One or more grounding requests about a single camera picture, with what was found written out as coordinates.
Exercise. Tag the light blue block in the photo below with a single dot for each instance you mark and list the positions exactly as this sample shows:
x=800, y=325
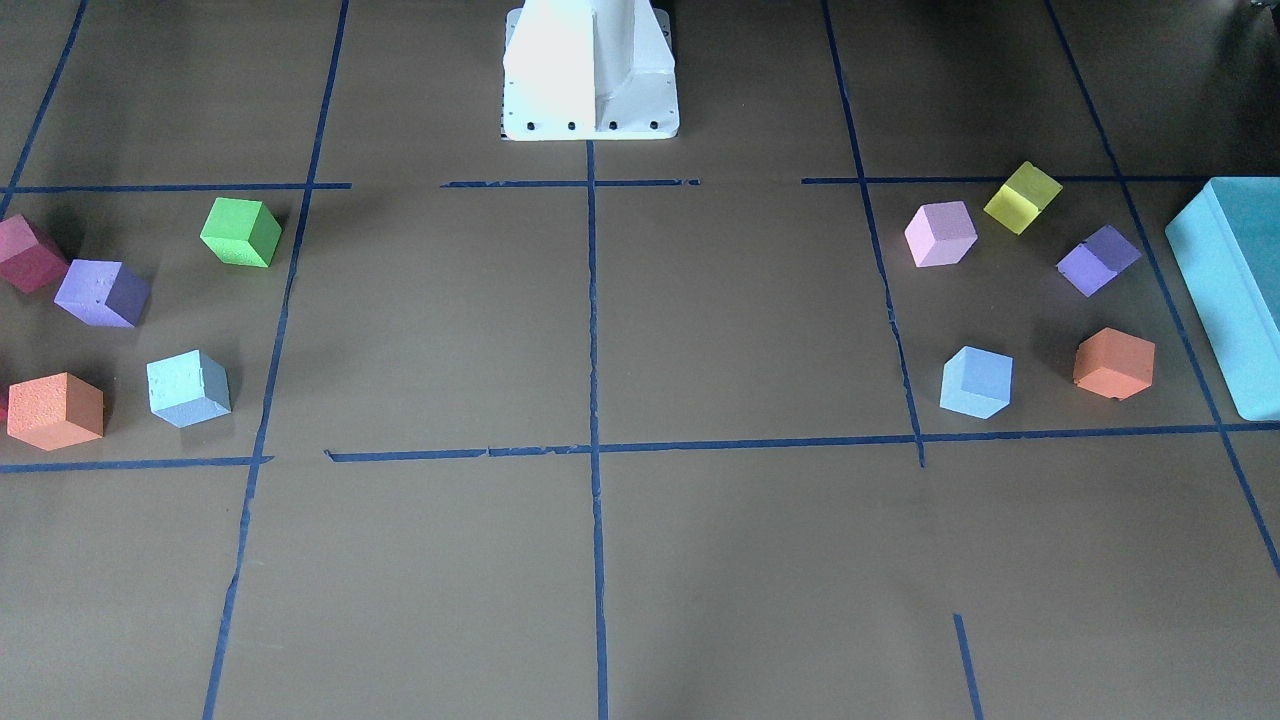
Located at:
x=977, y=382
x=188, y=388

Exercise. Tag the pink foam block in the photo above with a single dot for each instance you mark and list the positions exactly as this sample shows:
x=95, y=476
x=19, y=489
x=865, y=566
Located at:
x=940, y=233

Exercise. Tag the green foam block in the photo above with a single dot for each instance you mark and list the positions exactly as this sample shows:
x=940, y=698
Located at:
x=241, y=232

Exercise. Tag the yellow foam block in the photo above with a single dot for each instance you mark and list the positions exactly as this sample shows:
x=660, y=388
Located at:
x=1022, y=198

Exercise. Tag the purple block near yellow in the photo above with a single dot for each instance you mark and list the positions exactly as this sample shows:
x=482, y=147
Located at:
x=1098, y=260

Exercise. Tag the orange block near bin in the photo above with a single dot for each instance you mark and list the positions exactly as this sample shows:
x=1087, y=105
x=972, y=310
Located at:
x=1114, y=364

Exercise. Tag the purple block near green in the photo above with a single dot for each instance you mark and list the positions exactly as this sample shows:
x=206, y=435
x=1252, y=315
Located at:
x=103, y=293

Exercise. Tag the orange block near red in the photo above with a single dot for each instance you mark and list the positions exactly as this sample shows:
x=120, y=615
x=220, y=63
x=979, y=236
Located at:
x=55, y=411

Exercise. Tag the teal plastic bin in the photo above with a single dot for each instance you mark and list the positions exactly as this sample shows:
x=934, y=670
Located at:
x=1226, y=242

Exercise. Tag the red foam block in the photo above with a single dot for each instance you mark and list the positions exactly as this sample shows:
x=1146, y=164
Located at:
x=30, y=260

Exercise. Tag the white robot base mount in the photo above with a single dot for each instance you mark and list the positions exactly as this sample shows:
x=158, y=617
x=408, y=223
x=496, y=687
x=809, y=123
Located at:
x=589, y=71

